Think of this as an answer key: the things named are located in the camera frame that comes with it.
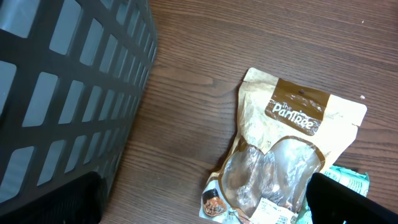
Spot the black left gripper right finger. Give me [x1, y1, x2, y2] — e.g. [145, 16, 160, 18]
[306, 173, 397, 224]

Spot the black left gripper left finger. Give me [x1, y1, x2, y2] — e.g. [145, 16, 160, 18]
[1, 171, 108, 224]

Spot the brown white snack packet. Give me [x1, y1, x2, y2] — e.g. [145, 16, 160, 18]
[199, 68, 367, 223]

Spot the grey plastic mesh basket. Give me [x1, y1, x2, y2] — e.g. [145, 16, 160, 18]
[1, 0, 158, 214]

